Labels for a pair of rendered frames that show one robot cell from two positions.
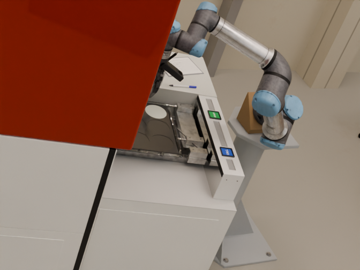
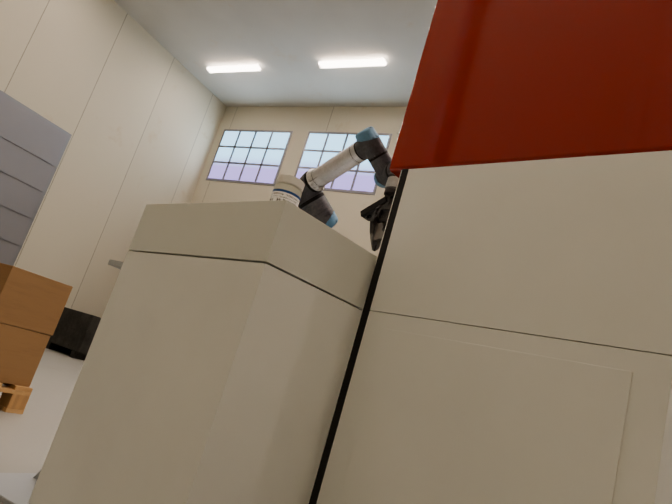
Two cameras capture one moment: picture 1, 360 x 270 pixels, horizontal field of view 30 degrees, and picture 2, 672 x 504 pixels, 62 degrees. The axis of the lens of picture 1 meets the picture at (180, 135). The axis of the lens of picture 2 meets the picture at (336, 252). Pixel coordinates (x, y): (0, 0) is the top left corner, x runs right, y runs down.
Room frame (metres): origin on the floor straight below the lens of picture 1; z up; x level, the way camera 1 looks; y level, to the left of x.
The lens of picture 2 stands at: (3.15, 1.73, 0.60)
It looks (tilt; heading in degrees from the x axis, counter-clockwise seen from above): 14 degrees up; 247
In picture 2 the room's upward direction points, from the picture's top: 17 degrees clockwise
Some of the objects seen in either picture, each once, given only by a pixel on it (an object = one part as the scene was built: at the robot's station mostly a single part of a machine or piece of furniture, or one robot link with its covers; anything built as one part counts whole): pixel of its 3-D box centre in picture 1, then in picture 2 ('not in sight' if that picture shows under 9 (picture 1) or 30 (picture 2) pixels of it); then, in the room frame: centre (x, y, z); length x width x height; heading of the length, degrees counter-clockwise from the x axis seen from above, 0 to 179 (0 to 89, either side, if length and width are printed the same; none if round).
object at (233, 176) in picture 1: (215, 145); not in sight; (2.46, -0.16, 0.89); 0.55 x 0.09 x 0.14; 22
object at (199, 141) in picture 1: (194, 140); not in sight; (2.42, -0.07, 0.89); 0.08 x 0.03 x 0.03; 112
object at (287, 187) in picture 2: not in sight; (285, 197); (2.78, 0.48, 1.01); 0.07 x 0.07 x 0.10
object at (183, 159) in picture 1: (147, 154); not in sight; (2.29, 0.10, 0.84); 0.50 x 0.02 x 0.03; 112
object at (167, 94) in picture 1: (144, 78); (246, 253); (2.77, 0.25, 0.89); 0.62 x 0.35 x 0.14; 112
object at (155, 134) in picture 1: (134, 124); not in sight; (2.38, 0.20, 0.90); 0.34 x 0.34 x 0.01; 22
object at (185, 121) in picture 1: (189, 134); not in sight; (2.50, -0.04, 0.87); 0.36 x 0.08 x 0.03; 22
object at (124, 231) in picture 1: (128, 195); (269, 443); (2.49, 0.13, 0.41); 0.96 x 0.64 x 0.82; 22
